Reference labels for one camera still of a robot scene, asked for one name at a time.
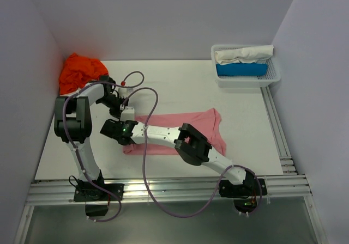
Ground pink t shirt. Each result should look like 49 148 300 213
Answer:
123 108 226 156

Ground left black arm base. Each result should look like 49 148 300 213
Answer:
68 175 124 217

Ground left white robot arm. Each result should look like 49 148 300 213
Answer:
54 75 124 200

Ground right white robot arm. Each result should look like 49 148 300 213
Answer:
100 119 255 195

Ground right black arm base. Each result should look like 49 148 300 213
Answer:
219 179 268 214

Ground orange t shirt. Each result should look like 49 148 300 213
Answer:
58 53 109 95

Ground rolled blue t shirt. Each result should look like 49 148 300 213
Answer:
215 63 268 77

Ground rolled white t shirt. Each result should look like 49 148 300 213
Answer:
213 45 274 65

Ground white plastic basket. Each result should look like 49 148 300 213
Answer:
211 44 281 88

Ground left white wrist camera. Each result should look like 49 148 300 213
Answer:
117 81 133 98

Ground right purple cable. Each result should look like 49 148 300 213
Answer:
121 87 264 218

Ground purple cable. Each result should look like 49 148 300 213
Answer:
121 87 264 218
62 71 145 223

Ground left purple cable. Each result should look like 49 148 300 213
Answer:
62 71 145 223

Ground aluminium rail frame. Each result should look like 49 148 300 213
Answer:
14 88 328 243

